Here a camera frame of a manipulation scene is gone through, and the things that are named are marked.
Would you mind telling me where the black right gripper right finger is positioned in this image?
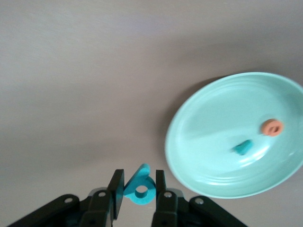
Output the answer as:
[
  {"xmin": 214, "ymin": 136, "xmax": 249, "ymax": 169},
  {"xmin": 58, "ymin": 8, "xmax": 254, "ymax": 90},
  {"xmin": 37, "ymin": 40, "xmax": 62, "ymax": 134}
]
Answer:
[{"xmin": 151, "ymin": 169, "xmax": 180, "ymax": 227}]

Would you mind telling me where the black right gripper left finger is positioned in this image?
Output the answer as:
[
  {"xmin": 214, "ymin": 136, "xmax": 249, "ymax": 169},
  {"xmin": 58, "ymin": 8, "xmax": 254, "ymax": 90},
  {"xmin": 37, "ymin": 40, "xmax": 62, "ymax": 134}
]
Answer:
[{"xmin": 80, "ymin": 169, "xmax": 125, "ymax": 227}]

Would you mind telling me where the teal foam number seven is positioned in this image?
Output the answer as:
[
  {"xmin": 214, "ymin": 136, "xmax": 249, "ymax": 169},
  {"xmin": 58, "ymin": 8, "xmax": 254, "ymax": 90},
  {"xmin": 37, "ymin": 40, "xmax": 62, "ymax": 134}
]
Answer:
[{"xmin": 231, "ymin": 139, "xmax": 254, "ymax": 157}]

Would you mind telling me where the teal foam letter q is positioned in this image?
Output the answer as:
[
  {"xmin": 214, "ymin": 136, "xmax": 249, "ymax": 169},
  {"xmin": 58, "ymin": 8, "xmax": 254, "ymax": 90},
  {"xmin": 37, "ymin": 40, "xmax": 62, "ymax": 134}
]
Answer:
[{"xmin": 123, "ymin": 164, "xmax": 157, "ymax": 205}]

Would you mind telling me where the light green plate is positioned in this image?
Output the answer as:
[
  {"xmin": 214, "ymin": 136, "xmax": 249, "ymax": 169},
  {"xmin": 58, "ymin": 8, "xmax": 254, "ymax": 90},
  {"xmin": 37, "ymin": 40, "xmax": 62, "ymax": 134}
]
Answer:
[{"xmin": 164, "ymin": 72, "xmax": 303, "ymax": 199}]

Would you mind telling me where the orange foam letter o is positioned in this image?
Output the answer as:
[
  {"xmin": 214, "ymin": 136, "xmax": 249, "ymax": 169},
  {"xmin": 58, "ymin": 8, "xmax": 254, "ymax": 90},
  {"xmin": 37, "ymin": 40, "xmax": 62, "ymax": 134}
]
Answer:
[{"xmin": 261, "ymin": 119, "xmax": 284, "ymax": 137}]

